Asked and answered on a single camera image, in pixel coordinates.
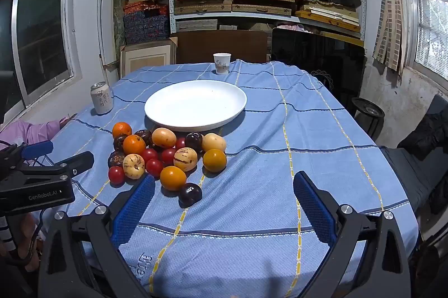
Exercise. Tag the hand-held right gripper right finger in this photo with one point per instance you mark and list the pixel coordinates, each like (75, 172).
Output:
(315, 210)

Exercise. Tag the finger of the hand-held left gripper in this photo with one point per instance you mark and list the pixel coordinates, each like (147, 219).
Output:
(36, 148)
(75, 161)

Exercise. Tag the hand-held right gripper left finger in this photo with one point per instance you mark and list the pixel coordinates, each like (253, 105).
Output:
(134, 210)

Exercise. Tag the red cherry tomato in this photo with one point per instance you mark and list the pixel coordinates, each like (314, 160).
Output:
(168, 156)
(154, 167)
(180, 143)
(116, 175)
(149, 154)

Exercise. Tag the dark brown water chestnut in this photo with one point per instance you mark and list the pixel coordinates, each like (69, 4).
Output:
(143, 136)
(119, 142)
(116, 158)

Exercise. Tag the cream striped pepino melon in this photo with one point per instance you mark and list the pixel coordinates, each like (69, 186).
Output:
(133, 165)
(185, 159)

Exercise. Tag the yellow tomato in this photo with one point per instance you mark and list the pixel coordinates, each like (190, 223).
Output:
(173, 178)
(214, 160)

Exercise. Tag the orange mandarin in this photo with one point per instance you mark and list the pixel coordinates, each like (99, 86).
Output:
(122, 129)
(134, 144)

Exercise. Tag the dark purple plum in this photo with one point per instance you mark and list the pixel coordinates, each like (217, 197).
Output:
(190, 195)

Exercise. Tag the smooth yellow pepino melon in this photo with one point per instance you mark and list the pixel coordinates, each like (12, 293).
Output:
(214, 142)
(163, 137)

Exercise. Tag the dark purple tomato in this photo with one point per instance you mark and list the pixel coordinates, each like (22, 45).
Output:
(194, 140)

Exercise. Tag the white plate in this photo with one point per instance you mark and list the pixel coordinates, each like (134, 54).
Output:
(196, 105)

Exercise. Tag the person's left hand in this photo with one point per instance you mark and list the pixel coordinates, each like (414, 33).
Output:
(28, 238)

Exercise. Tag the pink cloth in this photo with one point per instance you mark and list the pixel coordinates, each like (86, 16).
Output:
(28, 132)

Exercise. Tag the wooden chair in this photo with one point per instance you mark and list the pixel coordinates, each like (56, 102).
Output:
(68, 118)

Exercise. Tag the white drink can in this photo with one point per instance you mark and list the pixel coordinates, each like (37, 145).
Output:
(102, 98)

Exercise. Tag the blue striped tablecloth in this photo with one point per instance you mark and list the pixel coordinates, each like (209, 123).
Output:
(252, 179)

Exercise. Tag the grey framed window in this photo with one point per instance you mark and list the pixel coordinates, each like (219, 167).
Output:
(42, 35)

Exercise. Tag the framed beige panel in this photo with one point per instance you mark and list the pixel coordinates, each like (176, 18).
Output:
(147, 58)

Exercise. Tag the black chair with clothing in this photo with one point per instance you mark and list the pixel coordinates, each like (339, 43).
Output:
(427, 137)

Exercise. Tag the green marbled slab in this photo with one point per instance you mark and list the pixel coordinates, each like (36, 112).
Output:
(119, 21)

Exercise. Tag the black glossy panel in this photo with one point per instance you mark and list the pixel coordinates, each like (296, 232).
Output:
(315, 56)

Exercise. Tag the pile of blue patterned boxes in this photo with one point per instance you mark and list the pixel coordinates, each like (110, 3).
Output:
(145, 23)

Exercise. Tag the white paper cup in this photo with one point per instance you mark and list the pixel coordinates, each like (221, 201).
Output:
(222, 63)

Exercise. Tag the brown wooden board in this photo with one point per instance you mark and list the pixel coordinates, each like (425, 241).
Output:
(220, 44)

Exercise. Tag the stack of pale flat boards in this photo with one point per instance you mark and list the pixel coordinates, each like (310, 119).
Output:
(329, 16)

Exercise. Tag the beige patterned curtain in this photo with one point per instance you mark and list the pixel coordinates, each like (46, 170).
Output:
(388, 11)

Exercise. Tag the barred bright window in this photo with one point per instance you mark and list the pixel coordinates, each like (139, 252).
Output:
(428, 21)

